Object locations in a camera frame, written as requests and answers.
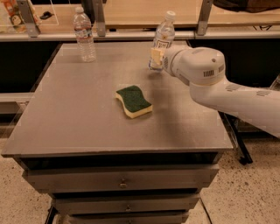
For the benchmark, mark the green yellow sponge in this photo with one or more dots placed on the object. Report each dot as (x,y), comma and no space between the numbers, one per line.
(133,101)

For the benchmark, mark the wooden shelf unit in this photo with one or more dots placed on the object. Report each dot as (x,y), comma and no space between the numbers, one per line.
(135,19)

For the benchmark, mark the small black object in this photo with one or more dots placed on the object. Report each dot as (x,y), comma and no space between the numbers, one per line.
(46,15)

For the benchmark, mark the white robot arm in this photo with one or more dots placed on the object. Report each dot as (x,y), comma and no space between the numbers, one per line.
(203,69)

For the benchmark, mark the grey drawer cabinet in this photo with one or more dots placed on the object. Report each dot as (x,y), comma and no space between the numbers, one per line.
(76,144)

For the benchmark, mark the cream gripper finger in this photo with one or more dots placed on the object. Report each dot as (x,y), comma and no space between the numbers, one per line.
(156,55)

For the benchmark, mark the blue label plastic bottle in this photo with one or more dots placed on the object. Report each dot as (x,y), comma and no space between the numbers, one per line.
(164,36)

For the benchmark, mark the colourful package on shelf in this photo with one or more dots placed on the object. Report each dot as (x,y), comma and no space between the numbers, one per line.
(17,15)

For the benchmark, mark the clear upright water bottle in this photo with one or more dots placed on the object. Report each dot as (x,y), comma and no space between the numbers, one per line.
(83,32)

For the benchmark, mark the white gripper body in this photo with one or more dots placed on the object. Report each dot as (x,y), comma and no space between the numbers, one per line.
(169,61)

